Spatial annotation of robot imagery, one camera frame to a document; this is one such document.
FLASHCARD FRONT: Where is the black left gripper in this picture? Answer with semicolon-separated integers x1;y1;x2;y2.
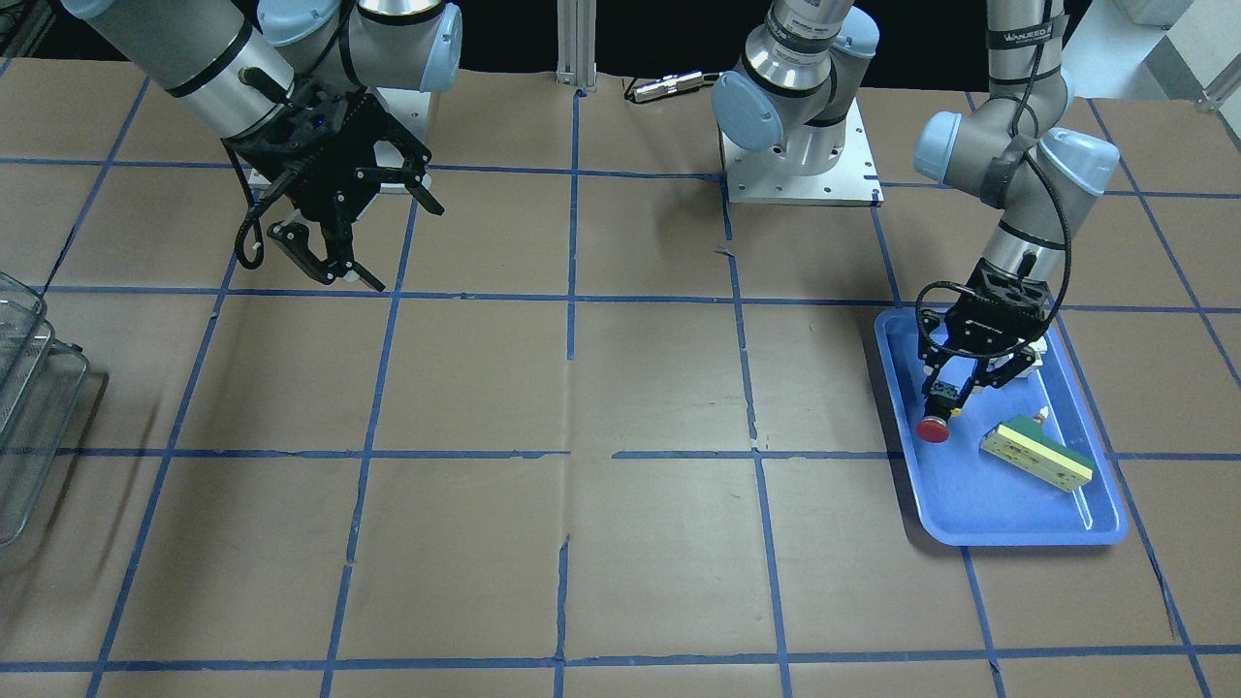
922;258;1051;397

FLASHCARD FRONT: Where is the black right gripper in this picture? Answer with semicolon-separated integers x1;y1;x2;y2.
221;79;446;293

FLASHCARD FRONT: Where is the red emergency stop button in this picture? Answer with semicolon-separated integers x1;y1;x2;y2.
913;378;970;443

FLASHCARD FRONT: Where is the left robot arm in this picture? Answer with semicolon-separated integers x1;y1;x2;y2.
711;1;1119;401

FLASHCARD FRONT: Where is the white circuit breaker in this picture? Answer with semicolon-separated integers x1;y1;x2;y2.
1016;337;1049;379

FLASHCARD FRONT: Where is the green yellow terminal block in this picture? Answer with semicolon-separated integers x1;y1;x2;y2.
980;415;1098;492

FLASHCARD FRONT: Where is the blue plastic tray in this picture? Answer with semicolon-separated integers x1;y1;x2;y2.
875;308;1131;546

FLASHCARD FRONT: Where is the aluminium frame post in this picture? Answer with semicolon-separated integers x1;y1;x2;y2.
556;0;597;92

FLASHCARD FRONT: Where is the wire mesh shelf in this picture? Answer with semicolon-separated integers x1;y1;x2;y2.
1;273;91;548

